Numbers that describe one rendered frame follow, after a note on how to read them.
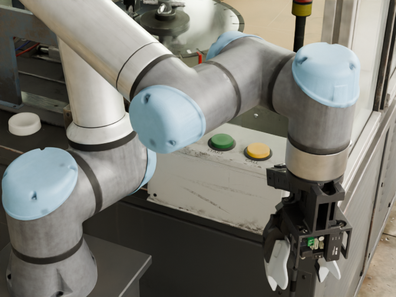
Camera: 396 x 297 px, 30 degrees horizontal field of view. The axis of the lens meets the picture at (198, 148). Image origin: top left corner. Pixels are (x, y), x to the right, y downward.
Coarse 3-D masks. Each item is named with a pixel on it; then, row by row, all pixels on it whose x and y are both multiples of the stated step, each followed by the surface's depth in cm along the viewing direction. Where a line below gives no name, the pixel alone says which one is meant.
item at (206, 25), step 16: (176, 0) 175; (192, 0) 175; (208, 0) 175; (192, 16) 167; (208, 16) 167; (224, 16) 167; (160, 32) 160; (176, 32) 160; (192, 32) 160; (208, 32) 160; (224, 32) 160; (176, 48) 154; (192, 48) 154; (208, 48) 154
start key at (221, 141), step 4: (216, 136) 134; (220, 136) 134; (224, 136) 134; (228, 136) 134; (212, 140) 132; (216, 140) 132; (220, 140) 132; (224, 140) 132; (228, 140) 133; (232, 140) 133; (212, 144) 132; (216, 144) 132; (220, 144) 131; (224, 144) 131; (228, 144) 132; (232, 144) 133
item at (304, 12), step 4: (292, 0) 163; (292, 4) 164; (296, 4) 162; (300, 4) 162; (304, 4) 161; (308, 4) 162; (292, 8) 164; (296, 8) 162; (300, 8) 162; (304, 8) 162; (308, 8) 162; (292, 12) 164; (296, 12) 163; (300, 12) 163; (304, 12) 163; (308, 12) 163; (300, 16) 163; (304, 16) 163
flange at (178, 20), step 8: (144, 16) 165; (152, 16) 164; (160, 16) 162; (168, 16) 162; (176, 16) 164; (184, 16) 165; (144, 24) 162; (152, 24) 161; (160, 24) 161; (168, 24) 161; (176, 24) 161; (184, 24) 162
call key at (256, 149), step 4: (252, 144) 131; (256, 144) 131; (260, 144) 131; (264, 144) 131; (248, 148) 130; (252, 148) 130; (256, 148) 130; (260, 148) 130; (264, 148) 130; (268, 148) 130; (248, 152) 130; (252, 152) 129; (256, 152) 129; (260, 152) 129; (264, 152) 129; (268, 152) 130; (252, 156) 129; (256, 156) 129; (260, 156) 129; (264, 156) 129
